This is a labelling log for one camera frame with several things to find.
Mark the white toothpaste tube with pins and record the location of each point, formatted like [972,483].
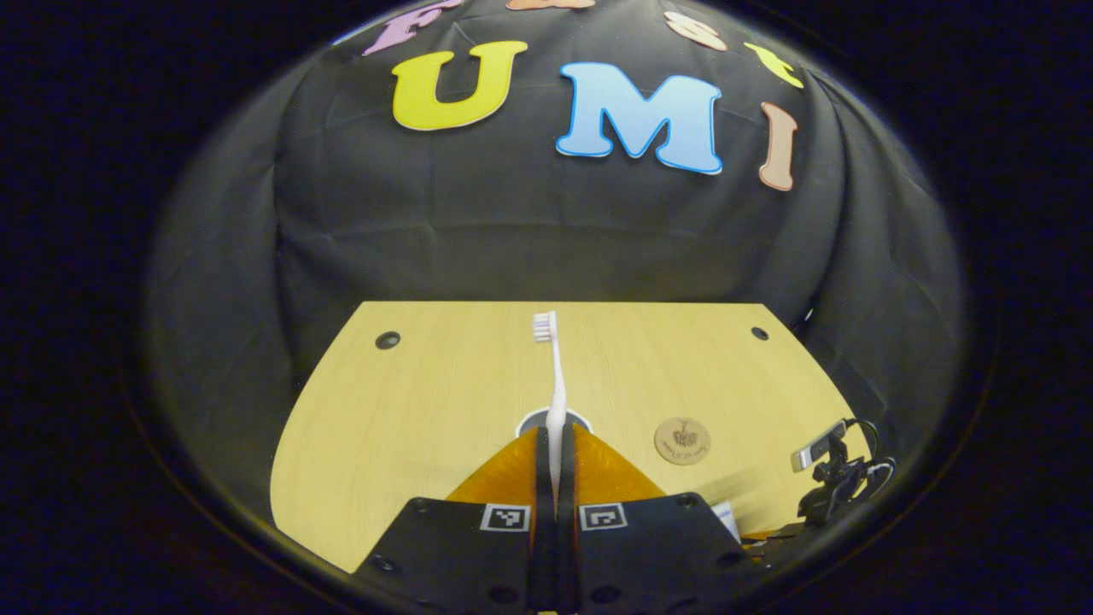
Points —
[726,517]

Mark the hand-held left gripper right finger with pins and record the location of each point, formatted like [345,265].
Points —
[567,547]

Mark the white toothbrush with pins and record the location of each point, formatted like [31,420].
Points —
[557,401]

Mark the round wooden coaster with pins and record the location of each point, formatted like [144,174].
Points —
[683,453]

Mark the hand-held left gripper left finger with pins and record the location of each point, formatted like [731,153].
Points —
[543,547]

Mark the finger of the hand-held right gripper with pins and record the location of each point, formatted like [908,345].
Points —
[768,535]

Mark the wooden desktop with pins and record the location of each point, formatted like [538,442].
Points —
[427,410]

